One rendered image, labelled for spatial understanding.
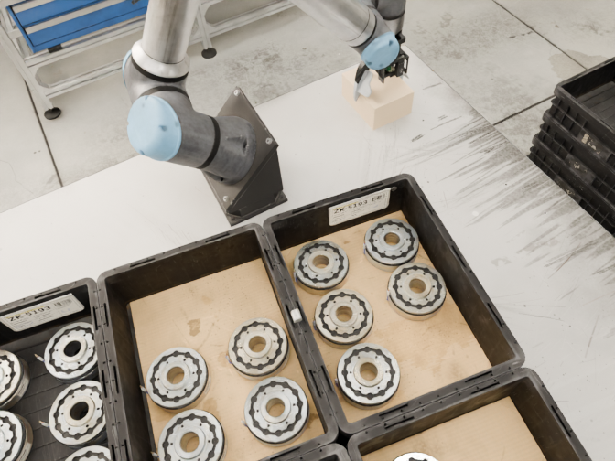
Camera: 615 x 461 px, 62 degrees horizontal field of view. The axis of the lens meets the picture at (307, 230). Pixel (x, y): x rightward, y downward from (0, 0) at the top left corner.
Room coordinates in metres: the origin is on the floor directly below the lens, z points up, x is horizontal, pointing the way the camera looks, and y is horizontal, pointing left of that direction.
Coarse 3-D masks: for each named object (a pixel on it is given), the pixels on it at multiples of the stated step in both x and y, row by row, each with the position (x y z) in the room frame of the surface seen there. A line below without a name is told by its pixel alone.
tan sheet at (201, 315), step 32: (192, 288) 0.46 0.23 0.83; (224, 288) 0.45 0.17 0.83; (256, 288) 0.45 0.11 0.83; (160, 320) 0.40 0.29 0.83; (192, 320) 0.40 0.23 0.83; (224, 320) 0.39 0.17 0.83; (160, 352) 0.34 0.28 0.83; (224, 352) 0.33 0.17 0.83; (224, 384) 0.27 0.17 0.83; (160, 416) 0.23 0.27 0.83; (224, 416) 0.22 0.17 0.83; (192, 448) 0.18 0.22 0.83; (256, 448) 0.16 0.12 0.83
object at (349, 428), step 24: (360, 192) 0.57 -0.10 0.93; (288, 216) 0.53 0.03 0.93; (432, 216) 0.50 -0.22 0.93; (288, 288) 0.39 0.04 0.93; (480, 288) 0.35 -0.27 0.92; (312, 336) 0.30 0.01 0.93; (504, 336) 0.27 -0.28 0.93; (456, 384) 0.20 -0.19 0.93; (336, 408) 0.19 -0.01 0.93; (408, 408) 0.18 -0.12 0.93
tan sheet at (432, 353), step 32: (288, 256) 0.51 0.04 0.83; (352, 256) 0.49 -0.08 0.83; (416, 256) 0.48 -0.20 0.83; (352, 288) 0.42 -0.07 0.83; (384, 288) 0.42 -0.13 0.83; (416, 288) 0.41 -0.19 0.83; (384, 320) 0.35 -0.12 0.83; (448, 320) 0.34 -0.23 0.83; (320, 352) 0.31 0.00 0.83; (416, 352) 0.29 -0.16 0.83; (448, 352) 0.28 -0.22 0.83; (480, 352) 0.28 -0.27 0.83; (416, 384) 0.24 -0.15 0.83; (352, 416) 0.20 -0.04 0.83
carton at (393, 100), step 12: (348, 72) 1.09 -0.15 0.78; (372, 72) 1.08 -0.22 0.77; (348, 84) 1.06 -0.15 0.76; (372, 84) 1.03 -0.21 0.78; (384, 84) 1.03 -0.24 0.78; (396, 84) 1.02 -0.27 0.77; (348, 96) 1.06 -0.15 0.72; (360, 96) 1.00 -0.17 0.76; (372, 96) 0.99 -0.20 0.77; (384, 96) 0.98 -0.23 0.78; (396, 96) 0.98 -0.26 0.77; (408, 96) 0.98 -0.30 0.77; (360, 108) 1.00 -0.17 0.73; (372, 108) 0.95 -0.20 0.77; (384, 108) 0.95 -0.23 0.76; (396, 108) 0.97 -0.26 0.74; (408, 108) 0.99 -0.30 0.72; (372, 120) 0.95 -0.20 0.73; (384, 120) 0.96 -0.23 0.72
